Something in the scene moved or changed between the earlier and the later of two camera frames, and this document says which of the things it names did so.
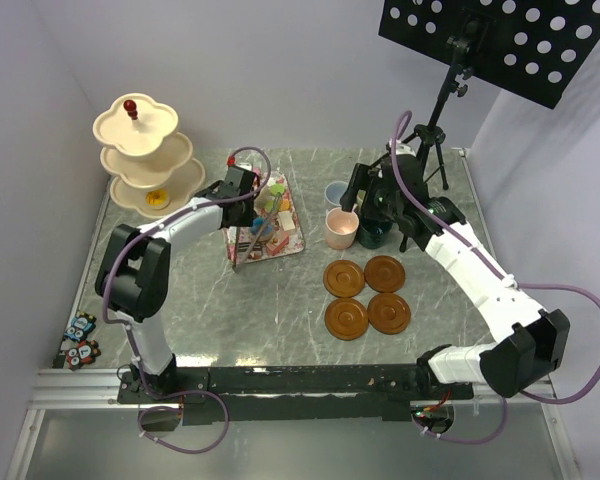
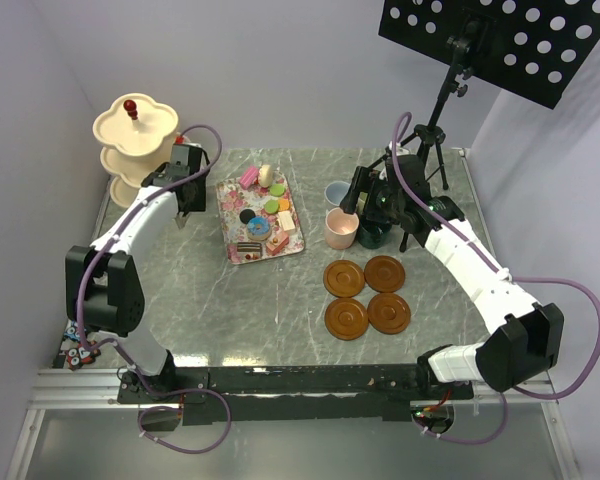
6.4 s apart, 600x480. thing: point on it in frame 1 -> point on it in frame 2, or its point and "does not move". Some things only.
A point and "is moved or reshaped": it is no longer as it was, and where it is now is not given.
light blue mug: x=334 y=190 does not move
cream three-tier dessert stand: x=144 y=157 does not move
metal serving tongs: x=239 y=261 is moved or reshaped
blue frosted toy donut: x=257 y=224 does not move
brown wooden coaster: x=346 y=319 does not move
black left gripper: x=247 y=219 -> x=199 y=203
